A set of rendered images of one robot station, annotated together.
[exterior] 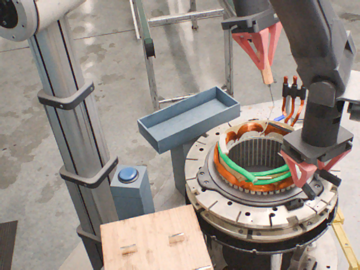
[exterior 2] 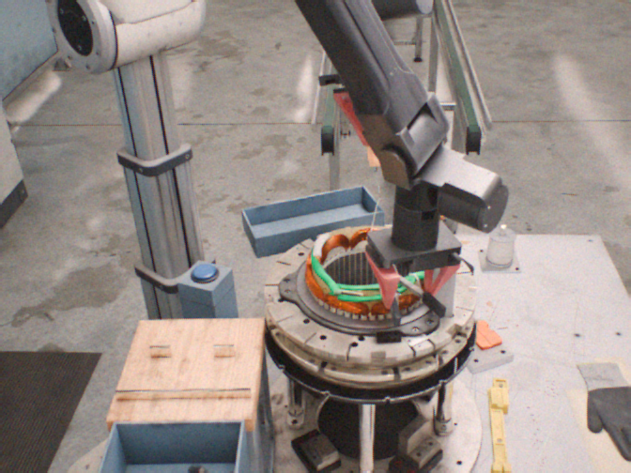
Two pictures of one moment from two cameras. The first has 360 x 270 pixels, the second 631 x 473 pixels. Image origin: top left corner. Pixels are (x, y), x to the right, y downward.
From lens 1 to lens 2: 30 cm
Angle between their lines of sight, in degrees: 11
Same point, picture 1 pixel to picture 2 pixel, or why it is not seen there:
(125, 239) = (162, 341)
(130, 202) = (200, 312)
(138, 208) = not seen: hidden behind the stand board
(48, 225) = not seen: hidden behind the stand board
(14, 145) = (128, 251)
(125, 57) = (315, 159)
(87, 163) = (167, 257)
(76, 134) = (157, 212)
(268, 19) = not seen: hidden behind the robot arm
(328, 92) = (397, 166)
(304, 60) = (364, 118)
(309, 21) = (358, 66)
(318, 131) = (404, 227)
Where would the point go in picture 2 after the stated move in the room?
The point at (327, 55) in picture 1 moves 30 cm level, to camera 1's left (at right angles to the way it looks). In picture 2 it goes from (384, 113) to (101, 105)
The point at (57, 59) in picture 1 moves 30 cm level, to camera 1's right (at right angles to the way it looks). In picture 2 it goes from (143, 107) to (315, 112)
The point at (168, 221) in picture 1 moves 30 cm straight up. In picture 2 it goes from (224, 331) to (198, 147)
